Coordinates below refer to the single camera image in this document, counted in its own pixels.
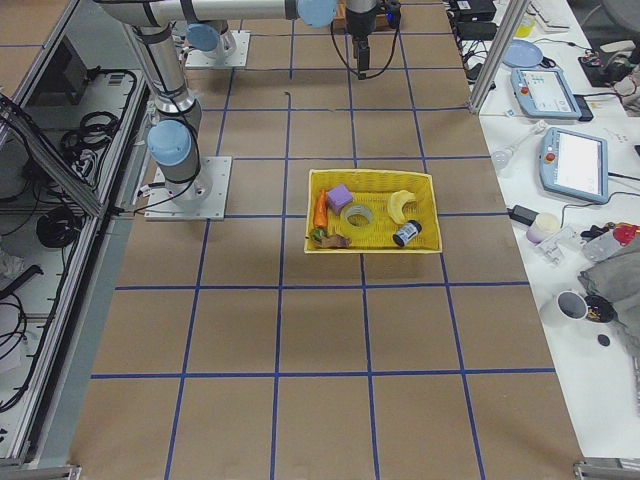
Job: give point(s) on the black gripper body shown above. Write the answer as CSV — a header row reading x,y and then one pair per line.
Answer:
x,y
358,23

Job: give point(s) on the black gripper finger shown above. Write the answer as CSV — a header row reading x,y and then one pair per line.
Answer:
x,y
359,53
364,54

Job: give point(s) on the grey tape roll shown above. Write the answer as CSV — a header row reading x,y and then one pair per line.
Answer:
x,y
357,216

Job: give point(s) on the purple foam cube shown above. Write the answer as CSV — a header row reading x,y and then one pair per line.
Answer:
x,y
339,197

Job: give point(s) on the blue plate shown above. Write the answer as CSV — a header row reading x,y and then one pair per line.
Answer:
x,y
522,54

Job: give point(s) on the yellow toy banana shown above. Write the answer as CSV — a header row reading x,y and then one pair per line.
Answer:
x,y
396,204

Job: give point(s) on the yellow cup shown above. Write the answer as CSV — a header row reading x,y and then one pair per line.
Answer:
x,y
526,26

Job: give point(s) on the yellow woven basket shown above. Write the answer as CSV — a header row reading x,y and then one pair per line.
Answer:
x,y
373,188

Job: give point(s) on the light bulb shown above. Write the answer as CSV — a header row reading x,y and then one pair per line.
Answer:
x,y
501,157

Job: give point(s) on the orange toy carrot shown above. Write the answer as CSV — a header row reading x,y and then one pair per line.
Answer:
x,y
320,215

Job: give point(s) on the upper teach pendant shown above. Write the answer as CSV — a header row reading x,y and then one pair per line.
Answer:
x,y
544,94

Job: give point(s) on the teach pendant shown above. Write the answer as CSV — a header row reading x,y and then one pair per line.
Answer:
x,y
544,94
575,165

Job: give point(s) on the black labelled can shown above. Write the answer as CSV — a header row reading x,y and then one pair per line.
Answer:
x,y
406,233

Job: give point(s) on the brown toy piece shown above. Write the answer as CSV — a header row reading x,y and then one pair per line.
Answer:
x,y
322,239

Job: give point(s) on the black power adapter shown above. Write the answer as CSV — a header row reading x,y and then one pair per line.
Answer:
x,y
522,215

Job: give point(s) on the lower teach pendant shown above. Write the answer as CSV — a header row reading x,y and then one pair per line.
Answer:
x,y
575,165

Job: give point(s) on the white lilac cup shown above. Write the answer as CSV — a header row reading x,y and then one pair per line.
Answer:
x,y
543,226

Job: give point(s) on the clear plastic part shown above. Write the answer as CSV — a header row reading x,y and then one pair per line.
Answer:
x,y
553,248

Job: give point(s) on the red toy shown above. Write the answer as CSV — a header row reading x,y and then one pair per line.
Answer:
x,y
625,233

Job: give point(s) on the white mug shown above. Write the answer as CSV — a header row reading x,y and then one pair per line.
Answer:
x,y
564,309

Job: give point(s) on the grey cloth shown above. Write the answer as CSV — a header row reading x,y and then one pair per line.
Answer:
x,y
616,279

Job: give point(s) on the black bowl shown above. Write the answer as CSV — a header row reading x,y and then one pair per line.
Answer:
x,y
599,310

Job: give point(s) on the black round lid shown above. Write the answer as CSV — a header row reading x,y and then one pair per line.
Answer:
x,y
603,340

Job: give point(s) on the aluminium frame post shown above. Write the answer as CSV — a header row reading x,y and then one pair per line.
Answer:
x,y
507,27

